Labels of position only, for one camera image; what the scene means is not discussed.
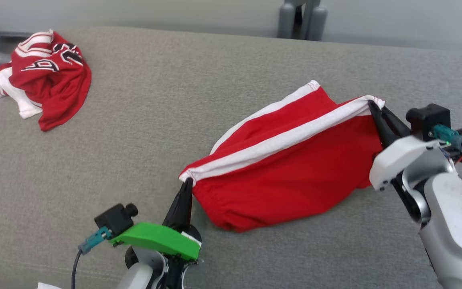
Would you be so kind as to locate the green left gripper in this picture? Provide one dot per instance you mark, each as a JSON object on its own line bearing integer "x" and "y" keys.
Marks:
{"x": 155, "y": 239}

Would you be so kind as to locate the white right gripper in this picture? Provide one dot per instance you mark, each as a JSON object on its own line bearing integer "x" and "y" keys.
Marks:
{"x": 399, "y": 156}

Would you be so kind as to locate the red shorts with white stripe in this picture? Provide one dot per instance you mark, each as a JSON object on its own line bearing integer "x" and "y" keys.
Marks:
{"x": 287, "y": 172}

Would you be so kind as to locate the red jersey with black numbers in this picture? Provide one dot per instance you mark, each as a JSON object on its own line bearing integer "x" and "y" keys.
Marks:
{"x": 58, "y": 84}

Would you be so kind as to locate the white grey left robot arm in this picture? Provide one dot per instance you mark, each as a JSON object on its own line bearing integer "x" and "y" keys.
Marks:
{"x": 142, "y": 273}

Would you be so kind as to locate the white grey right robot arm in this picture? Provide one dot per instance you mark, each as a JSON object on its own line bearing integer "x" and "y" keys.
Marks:
{"x": 455, "y": 224}

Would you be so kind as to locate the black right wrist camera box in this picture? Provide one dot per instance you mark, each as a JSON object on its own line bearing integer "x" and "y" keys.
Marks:
{"x": 429, "y": 116}

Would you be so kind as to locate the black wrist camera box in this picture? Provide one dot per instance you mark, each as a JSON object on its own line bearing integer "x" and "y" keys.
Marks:
{"x": 429, "y": 116}
{"x": 114, "y": 218}

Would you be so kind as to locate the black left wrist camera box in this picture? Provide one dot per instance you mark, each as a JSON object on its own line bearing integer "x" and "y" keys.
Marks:
{"x": 114, "y": 218}

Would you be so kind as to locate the grey partition post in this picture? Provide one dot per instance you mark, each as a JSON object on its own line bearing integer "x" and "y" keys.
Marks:
{"x": 301, "y": 18}

